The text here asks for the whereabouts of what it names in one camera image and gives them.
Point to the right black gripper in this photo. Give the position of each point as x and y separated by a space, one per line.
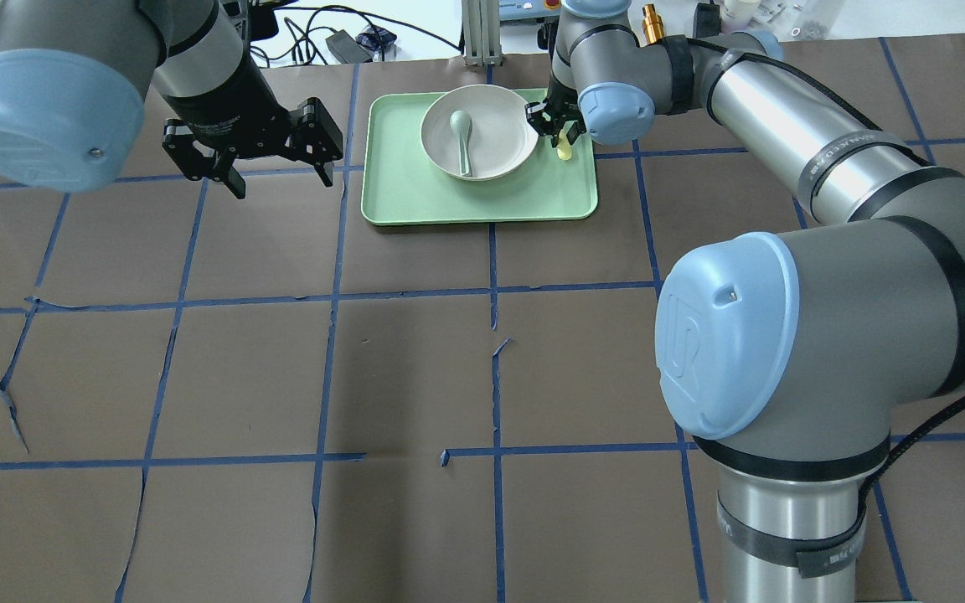
547 118

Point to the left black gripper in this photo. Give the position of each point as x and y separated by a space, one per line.
227 113

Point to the yellow plastic fork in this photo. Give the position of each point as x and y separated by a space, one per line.
564 146

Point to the white round plate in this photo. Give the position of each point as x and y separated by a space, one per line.
501 139

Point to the pale green spoon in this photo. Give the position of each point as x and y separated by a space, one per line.
461 127

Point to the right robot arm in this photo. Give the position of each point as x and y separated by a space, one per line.
804 363

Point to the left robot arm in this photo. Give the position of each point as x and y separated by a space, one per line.
74 76

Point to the light green tray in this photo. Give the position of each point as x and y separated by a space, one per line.
402 187

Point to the teach pendant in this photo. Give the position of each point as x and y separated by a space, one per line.
528 12

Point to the brass cylinder tool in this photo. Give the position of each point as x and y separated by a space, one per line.
653 25

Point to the black power adapter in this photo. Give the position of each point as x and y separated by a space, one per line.
346 49

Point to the white cup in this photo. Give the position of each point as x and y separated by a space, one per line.
736 14

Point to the aluminium frame post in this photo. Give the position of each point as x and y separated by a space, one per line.
480 33

